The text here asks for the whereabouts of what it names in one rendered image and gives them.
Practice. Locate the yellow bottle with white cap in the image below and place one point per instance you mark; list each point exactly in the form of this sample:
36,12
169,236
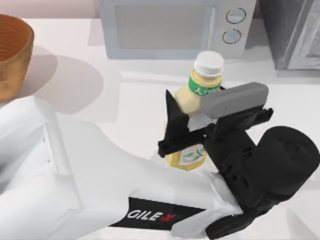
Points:
187,97

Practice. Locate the round grey microwave knob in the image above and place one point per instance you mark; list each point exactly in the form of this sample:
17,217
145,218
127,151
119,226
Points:
231,36
236,15

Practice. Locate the pale microwave oven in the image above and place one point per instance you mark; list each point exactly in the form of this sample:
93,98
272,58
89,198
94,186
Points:
175,27

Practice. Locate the grey cabinet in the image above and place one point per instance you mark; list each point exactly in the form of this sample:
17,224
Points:
292,35

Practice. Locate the pale microwave door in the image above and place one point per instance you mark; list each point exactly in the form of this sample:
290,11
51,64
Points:
160,26

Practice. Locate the brown ribbed basket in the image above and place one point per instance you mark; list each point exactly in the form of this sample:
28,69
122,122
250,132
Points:
12,57

